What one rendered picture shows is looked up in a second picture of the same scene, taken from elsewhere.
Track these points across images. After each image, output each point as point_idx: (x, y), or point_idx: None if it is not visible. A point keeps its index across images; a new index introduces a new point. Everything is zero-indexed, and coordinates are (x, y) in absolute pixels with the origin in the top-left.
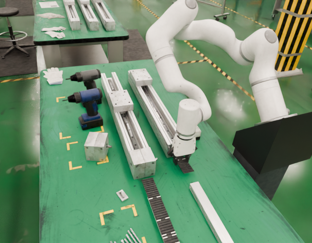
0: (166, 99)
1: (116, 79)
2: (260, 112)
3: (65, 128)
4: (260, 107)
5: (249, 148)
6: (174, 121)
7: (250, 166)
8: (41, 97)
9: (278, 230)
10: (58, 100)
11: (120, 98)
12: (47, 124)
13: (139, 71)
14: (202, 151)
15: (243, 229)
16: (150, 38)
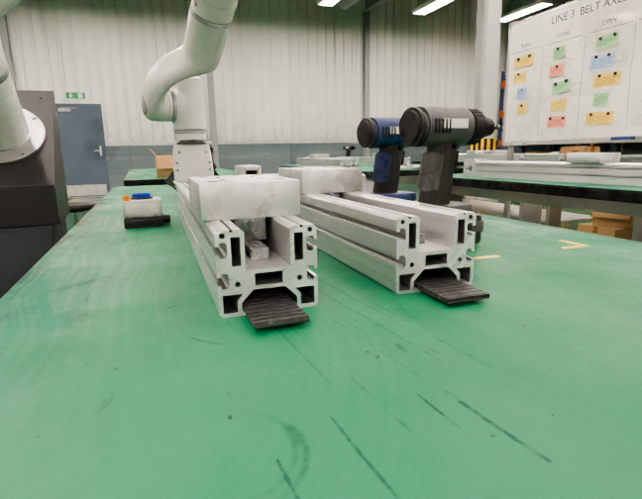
0: (134, 261)
1: (366, 206)
2: (23, 121)
3: None
4: (22, 112)
5: (61, 189)
6: (179, 187)
7: (62, 224)
8: None
9: (117, 202)
10: (566, 242)
11: (318, 167)
12: (499, 221)
13: (240, 179)
14: None
15: None
16: None
